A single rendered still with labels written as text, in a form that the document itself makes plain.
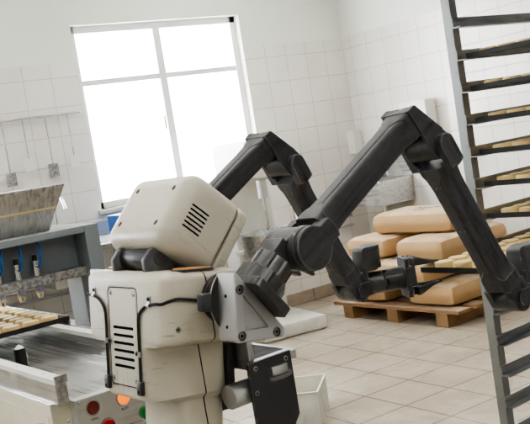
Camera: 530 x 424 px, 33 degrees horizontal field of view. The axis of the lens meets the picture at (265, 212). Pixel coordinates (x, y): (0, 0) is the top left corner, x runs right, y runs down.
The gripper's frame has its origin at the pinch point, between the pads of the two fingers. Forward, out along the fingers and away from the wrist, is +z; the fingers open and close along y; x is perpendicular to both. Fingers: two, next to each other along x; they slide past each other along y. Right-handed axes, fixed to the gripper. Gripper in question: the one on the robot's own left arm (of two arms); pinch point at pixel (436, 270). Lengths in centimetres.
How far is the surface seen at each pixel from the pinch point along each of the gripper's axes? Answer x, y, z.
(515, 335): 22.6, -27.0, 28.0
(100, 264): 70, 9, -87
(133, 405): -8, -17, -81
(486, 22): 26, 63, 34
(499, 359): 18.8, -32.0, 20.7
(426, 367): 244, -96, 67
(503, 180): 13.5, 18.7, 27.2
